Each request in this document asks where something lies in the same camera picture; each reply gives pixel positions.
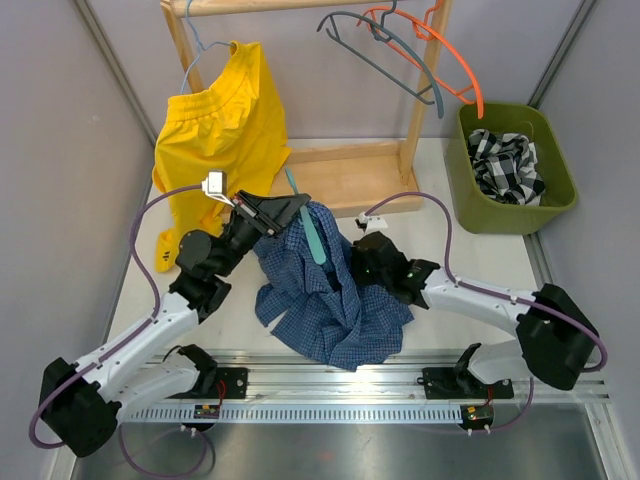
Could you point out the aluminium mounting rail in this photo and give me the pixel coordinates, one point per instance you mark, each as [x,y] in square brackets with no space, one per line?
[288,378]

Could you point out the yellow garment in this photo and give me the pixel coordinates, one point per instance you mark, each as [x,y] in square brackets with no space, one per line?
[238,126]

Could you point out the light blue wire hanger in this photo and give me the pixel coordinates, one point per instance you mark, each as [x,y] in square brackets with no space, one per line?
[200,48]

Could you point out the black white checked shirt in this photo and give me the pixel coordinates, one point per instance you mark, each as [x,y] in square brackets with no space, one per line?
[505,167]

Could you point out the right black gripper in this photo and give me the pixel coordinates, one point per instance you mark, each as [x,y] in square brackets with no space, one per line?
[356,262]

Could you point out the white slotted cable duct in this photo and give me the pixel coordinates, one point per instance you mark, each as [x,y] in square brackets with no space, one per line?
[246,413]

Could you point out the blue checked shirt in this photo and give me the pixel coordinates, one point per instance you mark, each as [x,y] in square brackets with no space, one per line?
[321,313]

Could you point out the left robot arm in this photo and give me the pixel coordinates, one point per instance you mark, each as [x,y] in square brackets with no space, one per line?
[85,401]

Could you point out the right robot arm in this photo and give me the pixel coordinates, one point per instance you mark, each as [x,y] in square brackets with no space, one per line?
[552,340]

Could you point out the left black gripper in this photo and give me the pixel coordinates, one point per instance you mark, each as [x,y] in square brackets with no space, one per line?
[282,209]

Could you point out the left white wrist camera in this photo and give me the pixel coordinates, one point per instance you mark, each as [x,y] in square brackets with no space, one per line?
[214,186]

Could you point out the teal hanger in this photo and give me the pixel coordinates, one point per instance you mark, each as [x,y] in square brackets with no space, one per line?
[313,239]

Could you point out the wooden clothes rack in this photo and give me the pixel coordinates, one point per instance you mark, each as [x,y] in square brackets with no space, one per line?
[349,178]

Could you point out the green plastic basket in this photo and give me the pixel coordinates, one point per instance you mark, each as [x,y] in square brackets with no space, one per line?
[475,211]

